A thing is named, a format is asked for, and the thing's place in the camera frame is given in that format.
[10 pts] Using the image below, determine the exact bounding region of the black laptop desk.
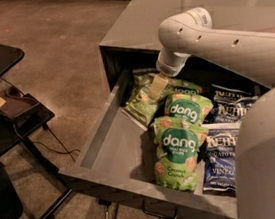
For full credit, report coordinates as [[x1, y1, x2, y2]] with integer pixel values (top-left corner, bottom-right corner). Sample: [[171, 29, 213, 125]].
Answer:
[[0, 33, 77, 219]]

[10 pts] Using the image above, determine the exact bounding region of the middle green Dang chip bag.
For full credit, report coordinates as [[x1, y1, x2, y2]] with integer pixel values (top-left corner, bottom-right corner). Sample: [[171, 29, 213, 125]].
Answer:
[[164, 93, 214, 125]]

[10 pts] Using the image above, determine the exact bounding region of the black drawer handle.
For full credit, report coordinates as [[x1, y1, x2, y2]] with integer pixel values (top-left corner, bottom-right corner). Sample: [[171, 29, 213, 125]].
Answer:
[[141, 198, 178, 219]]

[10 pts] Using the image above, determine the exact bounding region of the open grey metal drawer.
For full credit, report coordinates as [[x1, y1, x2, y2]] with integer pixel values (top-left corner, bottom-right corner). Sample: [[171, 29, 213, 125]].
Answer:
[[60, 68, 237, 219]]

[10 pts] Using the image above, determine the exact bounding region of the blue kettle chip bag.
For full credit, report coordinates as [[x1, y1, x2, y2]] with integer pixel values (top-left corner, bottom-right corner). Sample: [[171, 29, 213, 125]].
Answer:
[[203, 122, 240, 191], [210, 97, 257, 124], [211, 84, 251, 102]]

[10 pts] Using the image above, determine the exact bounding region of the black box with label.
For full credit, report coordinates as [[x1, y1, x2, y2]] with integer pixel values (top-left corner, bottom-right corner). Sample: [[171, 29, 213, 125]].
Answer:
[[0, 86, 41, 126]]

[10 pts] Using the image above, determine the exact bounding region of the middle blue Kettle chip bag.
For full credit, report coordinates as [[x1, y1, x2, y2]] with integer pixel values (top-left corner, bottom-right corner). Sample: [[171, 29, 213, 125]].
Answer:
[[210, 97, 257, 124]]

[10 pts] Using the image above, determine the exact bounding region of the black floor cable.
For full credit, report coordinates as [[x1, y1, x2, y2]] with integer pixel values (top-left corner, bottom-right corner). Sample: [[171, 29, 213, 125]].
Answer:
[[28, 118, 84, 168]]

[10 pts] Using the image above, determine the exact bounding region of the front green Dang chip bag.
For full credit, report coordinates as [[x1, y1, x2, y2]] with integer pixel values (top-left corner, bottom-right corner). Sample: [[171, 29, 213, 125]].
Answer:
[[153, 116, 209, 191]]

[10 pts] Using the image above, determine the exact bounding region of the rear green Dang chip bag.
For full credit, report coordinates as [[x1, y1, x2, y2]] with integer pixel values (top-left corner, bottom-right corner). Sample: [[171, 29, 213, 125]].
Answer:
[[166, 78, 203, 95]]

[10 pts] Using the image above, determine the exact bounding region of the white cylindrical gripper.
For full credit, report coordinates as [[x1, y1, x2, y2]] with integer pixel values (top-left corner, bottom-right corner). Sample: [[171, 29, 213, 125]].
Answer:
[[148, 48, 190, 100]]

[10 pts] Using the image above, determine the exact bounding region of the grey counter cabinet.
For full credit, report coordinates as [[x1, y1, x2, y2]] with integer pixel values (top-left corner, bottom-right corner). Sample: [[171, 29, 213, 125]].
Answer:
[[99, 0, 275, 86]]

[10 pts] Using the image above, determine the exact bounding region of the front blue Kettle chip bag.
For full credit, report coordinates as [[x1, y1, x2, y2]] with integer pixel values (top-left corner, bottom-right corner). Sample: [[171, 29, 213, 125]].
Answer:
[[203, 122, 240, 191]]

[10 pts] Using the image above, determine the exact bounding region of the green jalapeno Kettle chip bag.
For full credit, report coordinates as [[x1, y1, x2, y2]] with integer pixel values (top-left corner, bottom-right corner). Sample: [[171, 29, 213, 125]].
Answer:
[[122, 70, 168, 131]]

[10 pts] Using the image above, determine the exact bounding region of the green dang chip bag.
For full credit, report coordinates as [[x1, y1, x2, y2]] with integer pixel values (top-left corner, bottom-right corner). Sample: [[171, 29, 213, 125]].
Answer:
[[153, 116, 209, 191], [166, 78, 203, 95], [164, 93, 214, 125]]

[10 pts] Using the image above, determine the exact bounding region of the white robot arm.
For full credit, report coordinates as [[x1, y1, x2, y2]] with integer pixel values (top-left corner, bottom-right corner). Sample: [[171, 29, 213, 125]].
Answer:
[[156, 7, 275, 219]]

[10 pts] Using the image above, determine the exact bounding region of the rear blue Kettle chip bag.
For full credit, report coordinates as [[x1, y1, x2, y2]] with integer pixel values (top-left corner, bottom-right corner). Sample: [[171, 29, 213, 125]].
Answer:
[[211, 84, 251, 102]]

